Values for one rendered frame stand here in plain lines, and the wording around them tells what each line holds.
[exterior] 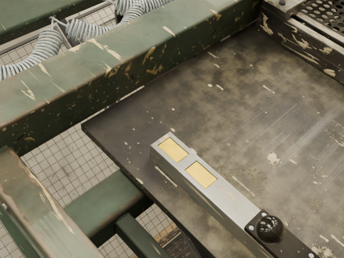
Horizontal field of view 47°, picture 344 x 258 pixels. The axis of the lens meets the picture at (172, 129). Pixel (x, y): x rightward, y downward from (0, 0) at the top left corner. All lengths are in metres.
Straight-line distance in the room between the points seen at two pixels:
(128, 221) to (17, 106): 0.28
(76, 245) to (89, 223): 0.11
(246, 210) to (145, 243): 0.19
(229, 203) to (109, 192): 0.23
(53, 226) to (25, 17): 0.74
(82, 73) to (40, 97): 0.09
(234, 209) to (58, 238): 0.28
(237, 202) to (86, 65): 0.38
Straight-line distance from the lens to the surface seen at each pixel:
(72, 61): 0.79
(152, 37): 0.85
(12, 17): 1.23
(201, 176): 0.69
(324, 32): 1.03
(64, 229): 0.63
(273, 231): 0.54
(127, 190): 0.75
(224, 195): 0.68
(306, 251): 0.67
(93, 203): 0.74
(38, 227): 0.64
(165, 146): 0.72
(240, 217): 0.67
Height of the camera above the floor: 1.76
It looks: 6 degrees down
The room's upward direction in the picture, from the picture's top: 31 degrees counter-clockwise
